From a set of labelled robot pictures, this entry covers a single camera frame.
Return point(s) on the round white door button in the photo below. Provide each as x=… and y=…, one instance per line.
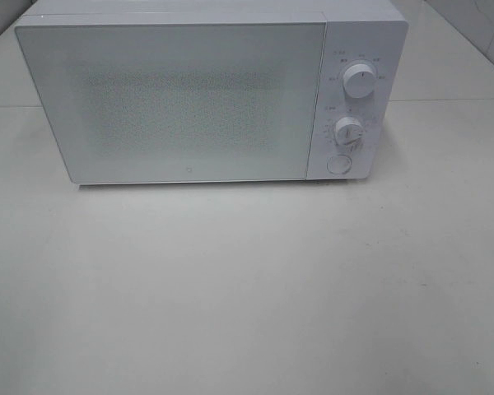
x=339, y=164

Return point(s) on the white timer knob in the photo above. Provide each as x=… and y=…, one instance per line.
x=348, y=130

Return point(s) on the white microwave door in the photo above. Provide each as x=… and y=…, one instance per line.
x=159, y=104

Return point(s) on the upper white power knob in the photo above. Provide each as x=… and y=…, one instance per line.
x=359, y=79

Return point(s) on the white microwave oven body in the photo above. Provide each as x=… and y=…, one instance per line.
x=374, y=31

